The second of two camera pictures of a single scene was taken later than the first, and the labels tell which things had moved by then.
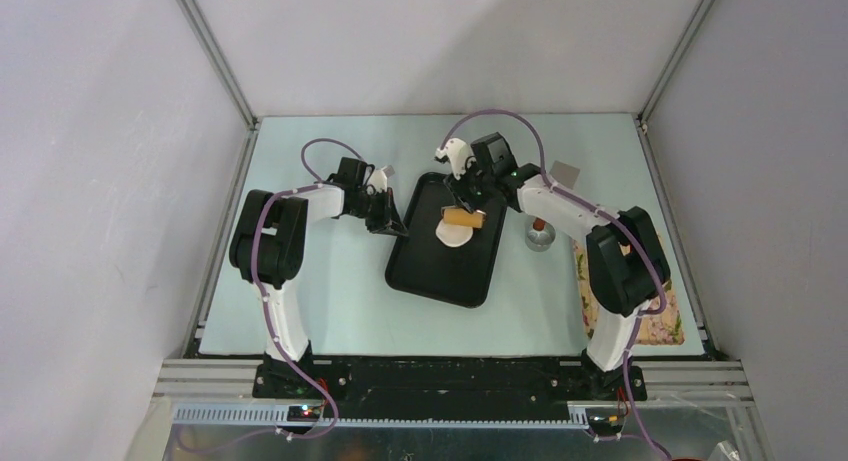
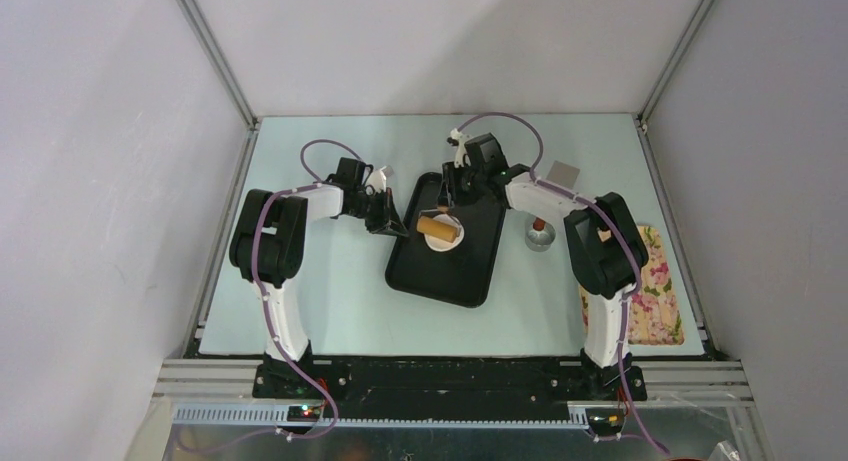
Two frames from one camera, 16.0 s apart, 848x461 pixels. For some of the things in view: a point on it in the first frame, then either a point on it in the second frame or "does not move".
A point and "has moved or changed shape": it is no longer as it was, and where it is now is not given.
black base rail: x=447 y=388 does not move
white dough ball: x=453 y=235 has moved or changed shape
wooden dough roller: x=462 y=217 → x=438 y=228
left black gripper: x=388 y=219 does not move
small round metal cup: x=539 y=240 does not move
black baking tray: x=421 y=265 does not move
